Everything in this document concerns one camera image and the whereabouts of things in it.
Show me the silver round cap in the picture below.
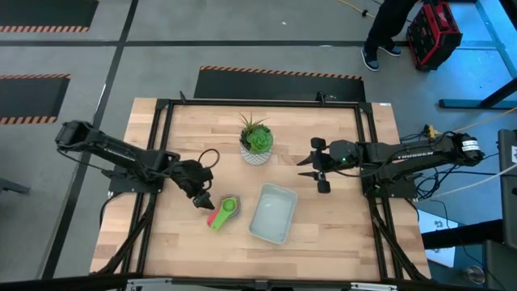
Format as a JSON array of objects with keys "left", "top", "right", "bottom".
[{"left": 464, "top": 265, "right": 485, "bottom": 285}]

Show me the black hazard-striped floor mat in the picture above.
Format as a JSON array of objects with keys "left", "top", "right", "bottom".
[
  {"left": 193, "top": 65, "right": 367, "bottom": 103},
  {"left": 0, "top": 0, "right": 100, "bottom": 33},
  {"left": 0, "top": 74, "right": 72, "bottom": 125}
]

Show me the green measuring cup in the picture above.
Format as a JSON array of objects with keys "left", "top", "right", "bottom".
[{"left": 209, "top": 196, "right": 239, "bottom": 234}]

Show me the yellow extension cable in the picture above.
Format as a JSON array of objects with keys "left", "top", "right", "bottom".
[{"left": 336, "top": 0, "right": 369, "bottom": 18}]

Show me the white plastic basket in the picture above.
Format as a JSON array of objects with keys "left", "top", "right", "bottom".
[{"left": 247, "top": 182, "right": 299, "bottom": 246}]

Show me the black computer case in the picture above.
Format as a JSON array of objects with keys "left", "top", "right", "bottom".
[{"left": 497, "top": 129, "right": 517, "bottom": 250}]

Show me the black aluminium table frame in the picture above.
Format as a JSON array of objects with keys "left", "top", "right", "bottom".
[{"left": 90, "top": 91, "right": 432, "bottom": 291}]

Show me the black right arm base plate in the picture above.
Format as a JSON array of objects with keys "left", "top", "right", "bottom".
[{"left": 361, "top": 177, "right": 418, "bottom": 200}]

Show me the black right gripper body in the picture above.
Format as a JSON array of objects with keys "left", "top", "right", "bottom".
[{"left": 310, "top": 137, "right": 362, "bottom": 194}]

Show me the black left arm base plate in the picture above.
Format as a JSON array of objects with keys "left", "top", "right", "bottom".
[{"left": 101, "top": 160, "right": 166, "bottom": 195}]

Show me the black chair leg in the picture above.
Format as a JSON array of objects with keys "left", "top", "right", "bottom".
[{"left": 0, "top": 177, "right": 32, "bottom": 195}]

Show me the red measuring cup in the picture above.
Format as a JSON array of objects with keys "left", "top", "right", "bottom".
[{"left": 206, "top": 208, "right": 223, "bottom": 230}]

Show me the black metal bar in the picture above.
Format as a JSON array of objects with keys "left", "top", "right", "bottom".
[{"left": 422, "top": 219, "right": 504, "bottom": 251}]

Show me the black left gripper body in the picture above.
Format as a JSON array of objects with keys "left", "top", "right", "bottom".
[{"left": 169, "top": 159, "right": 214, "bottom": 198}]

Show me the white paper sheet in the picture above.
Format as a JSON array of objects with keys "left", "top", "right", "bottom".
[{"left": 417, "top": 209, "right": 460, "bottom": 268}]

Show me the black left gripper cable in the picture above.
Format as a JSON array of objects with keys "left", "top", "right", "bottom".
[{"left": 196, "top": 147, "right": 221, "bottom": 191}]

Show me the red and black toolbox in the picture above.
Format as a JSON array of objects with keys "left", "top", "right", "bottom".
[{"left": 406, "top": 0, "right": 464, "bottom": 72}]

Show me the black metal desk frame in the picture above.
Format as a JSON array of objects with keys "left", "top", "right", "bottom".
[{"left": 438, "top": 0, "right": 517, "bottom": 111}]

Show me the succulent plant in white pot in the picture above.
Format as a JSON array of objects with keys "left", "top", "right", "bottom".
[{"left": 237, "top": 112, "right": 275, "bottom": 167}]

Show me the white cable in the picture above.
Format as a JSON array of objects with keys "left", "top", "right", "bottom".
[{"left": 434, "top": 163, "right": 517, "bottom": 199}]

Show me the person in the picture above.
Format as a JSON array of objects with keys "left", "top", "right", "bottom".
[{"left": 360, "top": 0, "right": 422, "bottom": 73}]

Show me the silver aluminium rail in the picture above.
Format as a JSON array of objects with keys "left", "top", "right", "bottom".
[{"left": 124, "top": 276, "right": 399, "bottom": 291}]

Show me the black cable bundle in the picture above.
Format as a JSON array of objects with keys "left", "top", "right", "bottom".
[{"left": 401, "top": 131, "right": 504, "bottom": 203}]

